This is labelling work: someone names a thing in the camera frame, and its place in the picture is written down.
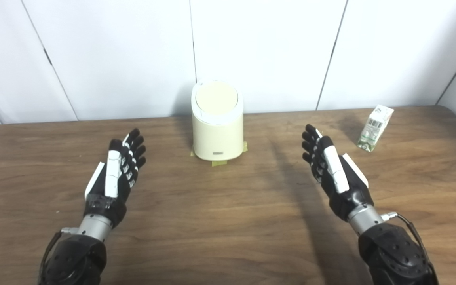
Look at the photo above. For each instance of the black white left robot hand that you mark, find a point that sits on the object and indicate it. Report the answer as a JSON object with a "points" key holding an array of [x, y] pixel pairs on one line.
{"points": [[113, 178]]}

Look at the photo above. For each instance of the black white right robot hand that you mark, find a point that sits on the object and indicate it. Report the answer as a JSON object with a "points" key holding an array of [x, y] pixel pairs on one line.
{"points": [[337, 174]]}

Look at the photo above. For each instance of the white green milk carton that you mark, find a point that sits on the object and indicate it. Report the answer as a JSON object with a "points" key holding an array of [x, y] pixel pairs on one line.
{"points": [[374, 128]]}

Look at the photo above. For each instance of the cream round bin lid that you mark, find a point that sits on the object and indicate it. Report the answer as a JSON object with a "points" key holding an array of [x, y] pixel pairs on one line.
{"points": [[216, 97]]}

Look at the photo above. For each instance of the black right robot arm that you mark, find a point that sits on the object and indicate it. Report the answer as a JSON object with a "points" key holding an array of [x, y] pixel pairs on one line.
{"points": [[390, 253]]}

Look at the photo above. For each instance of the cream-colored plastic bin body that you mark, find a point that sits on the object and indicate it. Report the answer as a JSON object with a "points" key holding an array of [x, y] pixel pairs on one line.
{"points": [[218, 134]]}

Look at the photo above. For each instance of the yellow tape piece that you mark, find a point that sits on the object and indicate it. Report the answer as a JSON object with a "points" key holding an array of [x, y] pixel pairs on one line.
{"points": [[245, 147], [193, 151], [219, 162]]}

